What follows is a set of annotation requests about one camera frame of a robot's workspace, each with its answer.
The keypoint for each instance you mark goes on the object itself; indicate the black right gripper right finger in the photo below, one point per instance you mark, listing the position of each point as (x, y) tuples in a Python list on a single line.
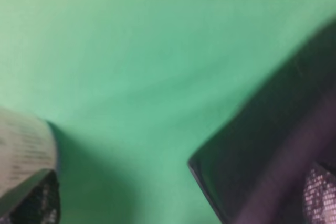
[(319, 195)]

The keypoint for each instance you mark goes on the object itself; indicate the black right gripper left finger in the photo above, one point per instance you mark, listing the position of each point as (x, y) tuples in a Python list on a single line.
[(35, 200)]

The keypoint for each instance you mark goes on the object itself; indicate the black leather glasses case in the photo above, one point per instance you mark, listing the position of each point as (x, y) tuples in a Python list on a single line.
[(253, 169)]

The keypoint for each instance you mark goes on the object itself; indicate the purple-topped trash bag roll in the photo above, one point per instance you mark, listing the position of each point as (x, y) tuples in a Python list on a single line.
[(27, 146)]

